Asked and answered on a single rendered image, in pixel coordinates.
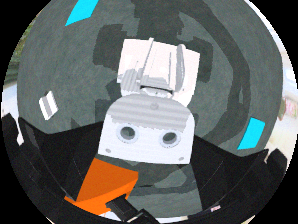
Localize cyan flat rectangular patch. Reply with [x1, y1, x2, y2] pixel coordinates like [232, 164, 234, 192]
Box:
[65, 0, 98, 26]

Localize cyan flat square plate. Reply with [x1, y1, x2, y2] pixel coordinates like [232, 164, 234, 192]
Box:
[237, 117, 265, 149]

